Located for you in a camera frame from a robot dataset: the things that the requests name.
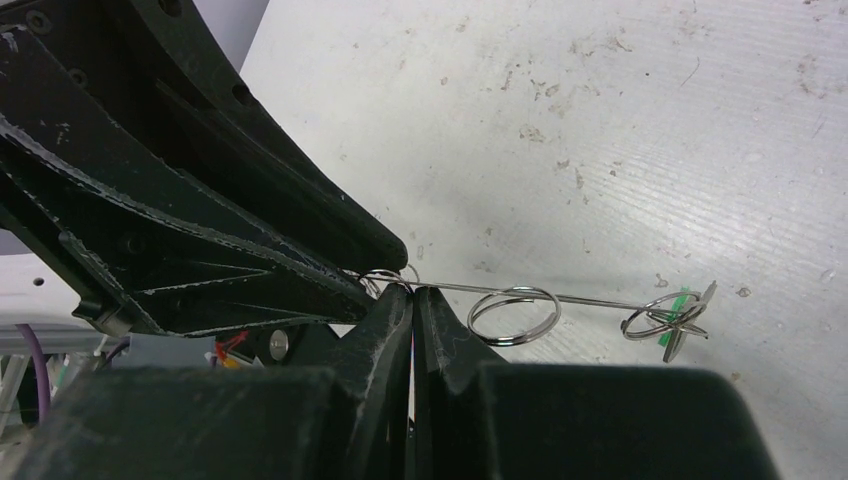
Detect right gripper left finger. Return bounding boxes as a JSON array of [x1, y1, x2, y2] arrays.
[[15, 285, 413, 479]]

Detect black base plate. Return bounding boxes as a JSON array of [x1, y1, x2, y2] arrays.
[[208, 324, 341, 369]]

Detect green tagged key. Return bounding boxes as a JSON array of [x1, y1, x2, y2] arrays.
[[658, 287, 689, 347]]

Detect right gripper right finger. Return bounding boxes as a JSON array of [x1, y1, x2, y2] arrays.
[[411, 288, 778, 479]]

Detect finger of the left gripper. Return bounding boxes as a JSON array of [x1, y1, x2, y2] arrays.
[[1, 26, 373, 336], [125, 1, 408, 271]]

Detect large metal key ring plate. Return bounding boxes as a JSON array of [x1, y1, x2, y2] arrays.
[[344, 263, 720, 364]]

